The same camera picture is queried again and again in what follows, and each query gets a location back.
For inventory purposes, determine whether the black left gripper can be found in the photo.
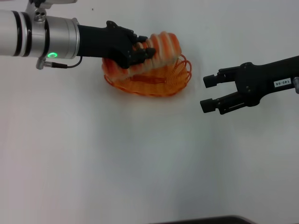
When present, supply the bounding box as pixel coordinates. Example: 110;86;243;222
78;21;157;70

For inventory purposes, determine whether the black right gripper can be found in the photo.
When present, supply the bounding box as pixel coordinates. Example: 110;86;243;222
199;55;299;115

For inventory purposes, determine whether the orange white striped shrimp toy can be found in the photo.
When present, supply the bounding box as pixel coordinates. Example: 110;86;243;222
102;31;183;82

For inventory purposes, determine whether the orange woven plastic basket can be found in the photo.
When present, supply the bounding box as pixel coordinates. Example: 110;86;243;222
102;53;193;97

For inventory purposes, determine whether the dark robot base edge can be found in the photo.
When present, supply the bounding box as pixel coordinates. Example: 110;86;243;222
161;215;257;224

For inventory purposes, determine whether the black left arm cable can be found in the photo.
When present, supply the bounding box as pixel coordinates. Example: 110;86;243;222
36;56;84;70

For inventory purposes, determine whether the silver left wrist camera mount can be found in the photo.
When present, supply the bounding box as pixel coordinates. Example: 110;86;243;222
24;0;78;24

